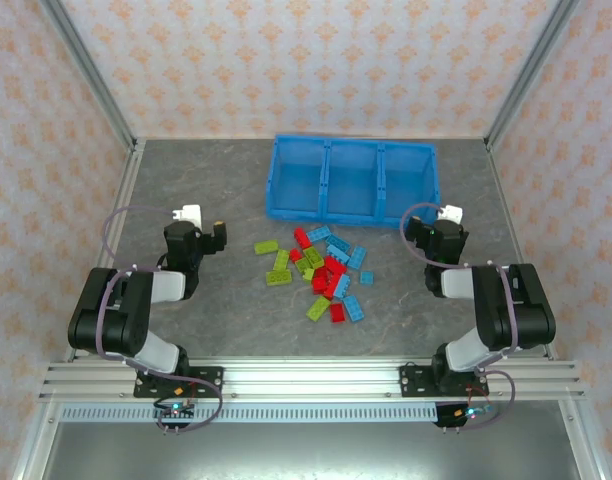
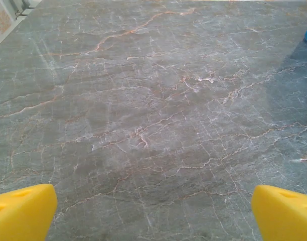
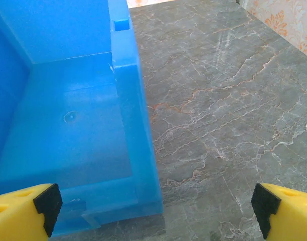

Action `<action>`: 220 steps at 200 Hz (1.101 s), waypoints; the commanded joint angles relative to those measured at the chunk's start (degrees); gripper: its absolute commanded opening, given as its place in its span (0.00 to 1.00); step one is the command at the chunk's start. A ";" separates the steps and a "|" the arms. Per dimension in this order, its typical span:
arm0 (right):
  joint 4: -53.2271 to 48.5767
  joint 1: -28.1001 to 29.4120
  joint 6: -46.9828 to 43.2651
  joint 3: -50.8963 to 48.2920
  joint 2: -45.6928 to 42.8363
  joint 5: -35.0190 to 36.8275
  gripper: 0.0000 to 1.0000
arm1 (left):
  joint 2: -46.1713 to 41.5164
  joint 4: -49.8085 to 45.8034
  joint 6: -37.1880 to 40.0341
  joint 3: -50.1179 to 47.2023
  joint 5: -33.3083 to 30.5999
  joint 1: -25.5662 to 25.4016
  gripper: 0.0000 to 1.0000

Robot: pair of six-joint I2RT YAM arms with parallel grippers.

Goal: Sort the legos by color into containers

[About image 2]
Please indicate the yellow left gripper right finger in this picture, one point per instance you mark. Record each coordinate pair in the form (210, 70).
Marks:
(286, 216)

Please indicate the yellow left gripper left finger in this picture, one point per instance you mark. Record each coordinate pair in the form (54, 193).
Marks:
(20, 213)

